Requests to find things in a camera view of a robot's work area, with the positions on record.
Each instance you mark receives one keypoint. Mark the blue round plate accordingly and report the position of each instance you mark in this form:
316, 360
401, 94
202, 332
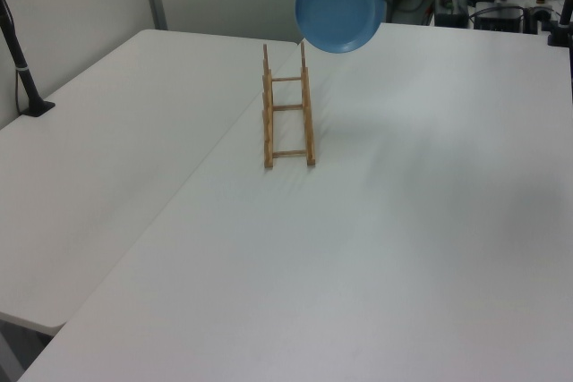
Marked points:
338, 6

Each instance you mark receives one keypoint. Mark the wooden plate rack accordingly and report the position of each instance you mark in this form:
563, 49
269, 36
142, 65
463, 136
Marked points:
288, 113

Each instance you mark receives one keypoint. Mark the black power supply box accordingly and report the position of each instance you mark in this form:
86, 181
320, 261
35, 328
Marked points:
451, 13

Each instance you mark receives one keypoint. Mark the black electronics box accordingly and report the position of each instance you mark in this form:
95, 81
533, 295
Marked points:
499, 19

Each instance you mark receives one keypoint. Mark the black clamp stand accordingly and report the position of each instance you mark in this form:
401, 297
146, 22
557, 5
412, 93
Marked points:
561, 19

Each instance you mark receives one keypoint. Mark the black camera stand pole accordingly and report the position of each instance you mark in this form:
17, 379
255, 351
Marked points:
20, 64

